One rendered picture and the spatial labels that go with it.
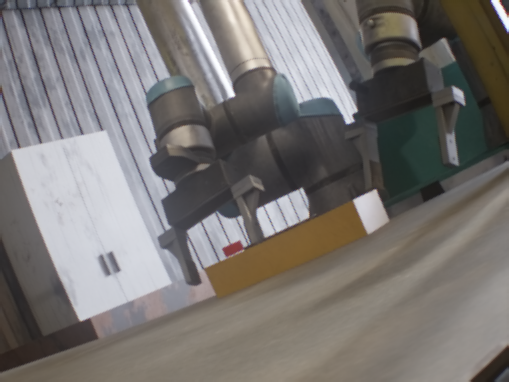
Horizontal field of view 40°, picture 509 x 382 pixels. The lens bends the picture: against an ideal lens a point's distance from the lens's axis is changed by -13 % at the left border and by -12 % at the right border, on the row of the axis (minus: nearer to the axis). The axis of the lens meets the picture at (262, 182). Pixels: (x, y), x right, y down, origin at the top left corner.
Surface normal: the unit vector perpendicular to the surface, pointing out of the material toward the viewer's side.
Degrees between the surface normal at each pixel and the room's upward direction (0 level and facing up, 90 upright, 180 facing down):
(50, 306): 90
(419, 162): 90
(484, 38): 90
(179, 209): 66
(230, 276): 90
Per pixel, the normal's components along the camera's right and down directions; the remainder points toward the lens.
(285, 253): -0.49, 0.16
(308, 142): -0.17, 0.00
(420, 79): -0.71, -0.17
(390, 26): -0.20, -0.27
